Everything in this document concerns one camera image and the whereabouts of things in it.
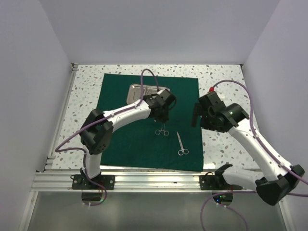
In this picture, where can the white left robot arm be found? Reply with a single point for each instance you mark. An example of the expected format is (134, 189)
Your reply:
(96, 132)

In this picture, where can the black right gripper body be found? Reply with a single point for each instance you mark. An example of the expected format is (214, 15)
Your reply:
(207, 122)

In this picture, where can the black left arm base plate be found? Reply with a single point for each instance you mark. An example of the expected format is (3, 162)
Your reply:
(80, 182)

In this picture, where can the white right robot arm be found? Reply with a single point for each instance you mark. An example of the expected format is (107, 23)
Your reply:
(278, 176)

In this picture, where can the aluminium rail frame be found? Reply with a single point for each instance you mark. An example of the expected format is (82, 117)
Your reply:
(143, 199)

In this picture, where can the silver surgical scissors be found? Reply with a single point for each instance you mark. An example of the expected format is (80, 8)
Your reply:
(182, 150)

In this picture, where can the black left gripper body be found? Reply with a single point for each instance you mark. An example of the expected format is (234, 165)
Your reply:
(163, 116)

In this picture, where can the dark green surgical cloth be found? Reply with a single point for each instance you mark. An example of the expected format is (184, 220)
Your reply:
(136, 144)

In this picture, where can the stainless steel instrument tray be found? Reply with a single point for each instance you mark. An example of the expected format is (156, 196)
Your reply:
(134, 92)

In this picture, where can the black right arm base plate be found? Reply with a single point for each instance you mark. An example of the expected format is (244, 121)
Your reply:
(212, 182)

